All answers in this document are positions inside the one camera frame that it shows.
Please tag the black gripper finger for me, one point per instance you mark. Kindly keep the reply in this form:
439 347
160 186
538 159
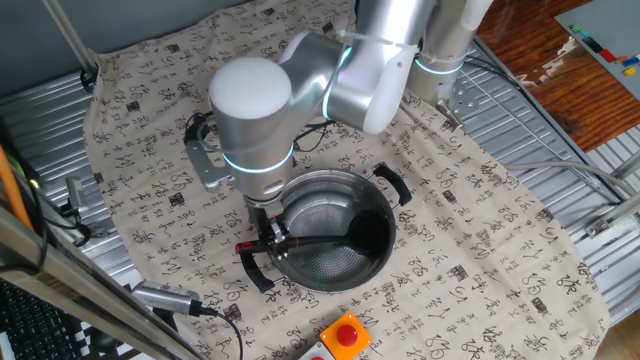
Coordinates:
282 251
276 231

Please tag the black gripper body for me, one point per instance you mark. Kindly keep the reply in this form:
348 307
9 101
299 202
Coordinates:
260 217

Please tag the black ladle with red tip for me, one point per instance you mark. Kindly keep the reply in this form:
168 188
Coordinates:
370 232

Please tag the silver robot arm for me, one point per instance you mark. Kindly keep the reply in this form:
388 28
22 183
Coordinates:
260 145

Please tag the orange box with red button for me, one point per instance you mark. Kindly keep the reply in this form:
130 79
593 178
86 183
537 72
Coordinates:
346 335

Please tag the grey box raised red button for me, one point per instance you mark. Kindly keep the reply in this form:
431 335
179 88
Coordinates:
317 354

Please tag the beige calligraphy tablecloth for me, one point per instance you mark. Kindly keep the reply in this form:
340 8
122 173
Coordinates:
450 250

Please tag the black white marker board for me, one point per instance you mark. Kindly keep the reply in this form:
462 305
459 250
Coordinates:
131 350

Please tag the black computer mouse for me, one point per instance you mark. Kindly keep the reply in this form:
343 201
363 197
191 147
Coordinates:
105 342

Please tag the black pole clamp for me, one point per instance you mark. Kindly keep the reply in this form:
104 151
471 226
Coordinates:
87 80

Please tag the orange tube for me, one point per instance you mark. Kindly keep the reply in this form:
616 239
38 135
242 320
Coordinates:
10 190

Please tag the black keyboard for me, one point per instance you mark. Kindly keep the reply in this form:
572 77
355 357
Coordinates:
30 330

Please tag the grey metal pole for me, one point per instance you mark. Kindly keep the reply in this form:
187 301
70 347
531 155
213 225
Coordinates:
70 35

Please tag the brown wooden table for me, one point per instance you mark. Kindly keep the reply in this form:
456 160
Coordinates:
575 100

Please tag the orange toy brick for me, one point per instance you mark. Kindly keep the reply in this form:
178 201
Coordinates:
621 59

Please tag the yellow toy brick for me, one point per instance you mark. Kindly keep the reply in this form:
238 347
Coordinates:
629 71

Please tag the blue toy brick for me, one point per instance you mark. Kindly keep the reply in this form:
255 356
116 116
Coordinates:
631 61

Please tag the grey board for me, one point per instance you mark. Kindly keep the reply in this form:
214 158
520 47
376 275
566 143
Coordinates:
615 25

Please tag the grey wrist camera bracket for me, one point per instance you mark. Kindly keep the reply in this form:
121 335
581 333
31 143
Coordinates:
205 167

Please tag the silver ribbed camera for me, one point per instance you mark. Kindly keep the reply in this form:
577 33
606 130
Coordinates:
165 296

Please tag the camera ball mount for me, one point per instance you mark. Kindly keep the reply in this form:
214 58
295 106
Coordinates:
84 234

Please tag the small grey camera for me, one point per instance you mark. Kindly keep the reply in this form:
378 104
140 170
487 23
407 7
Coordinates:
76 192

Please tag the aluminium frame bar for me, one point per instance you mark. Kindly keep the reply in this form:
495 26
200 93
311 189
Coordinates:
75 295

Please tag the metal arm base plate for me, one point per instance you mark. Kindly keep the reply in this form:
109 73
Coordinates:
462 100

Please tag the aluminium bracket bar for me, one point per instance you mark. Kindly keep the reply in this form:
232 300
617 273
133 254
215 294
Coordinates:
627 165
615 212

